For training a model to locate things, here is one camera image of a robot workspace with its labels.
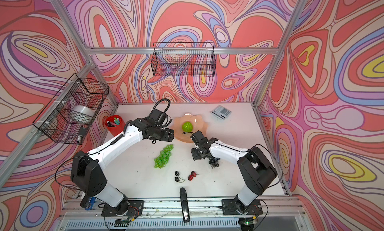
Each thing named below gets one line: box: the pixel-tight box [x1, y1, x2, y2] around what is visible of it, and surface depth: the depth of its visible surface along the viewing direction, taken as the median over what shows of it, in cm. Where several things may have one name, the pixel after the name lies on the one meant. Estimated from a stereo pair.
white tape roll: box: [70, 105, 96, 124], surface depth 73 cm
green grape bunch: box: [154, 144, 174, 169], surface depth 88 cm
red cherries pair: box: [187, 171, 199, 181], surface depth 84 cm
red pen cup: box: [105, 115, 126, 137], surface depth 95 cm
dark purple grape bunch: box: [208, 157, 220, 169], surface depth 86 cm
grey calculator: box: [210, 105, 232, 120], surface depth 113 cm
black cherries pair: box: [174, 171, 180, 182], surface depth 84 cm
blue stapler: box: [85, 197, 96, 211], surface depth 76 cm
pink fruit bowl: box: [171, 113, 208, 143], surface depth 107 cm
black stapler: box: [179, 187, 191, 223], surface depth 73 cm
